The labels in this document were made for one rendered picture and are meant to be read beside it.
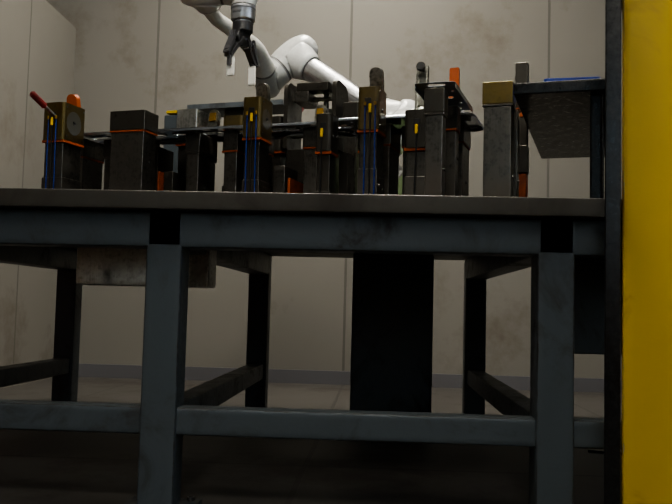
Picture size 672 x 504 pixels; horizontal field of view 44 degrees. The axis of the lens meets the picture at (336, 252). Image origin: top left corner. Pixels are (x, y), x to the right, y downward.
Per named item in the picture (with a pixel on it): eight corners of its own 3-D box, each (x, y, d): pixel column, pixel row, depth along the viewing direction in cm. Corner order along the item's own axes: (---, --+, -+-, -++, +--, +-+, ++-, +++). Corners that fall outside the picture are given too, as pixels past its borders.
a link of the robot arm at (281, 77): (243, 68, 345) (266, 48, 348) (250, 93, 362) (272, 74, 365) (264, 86, 341) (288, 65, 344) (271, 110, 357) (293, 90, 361)
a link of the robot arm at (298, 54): (400, 166, 331) (436, 130, 337) (397, 142, 317) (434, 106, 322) (270, 75, 364) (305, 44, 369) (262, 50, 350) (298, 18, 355)
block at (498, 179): (480, 217, 216) (482, 81, 218) (484, 221, 223) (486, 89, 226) (511, 217, 213) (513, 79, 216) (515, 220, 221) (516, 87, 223)
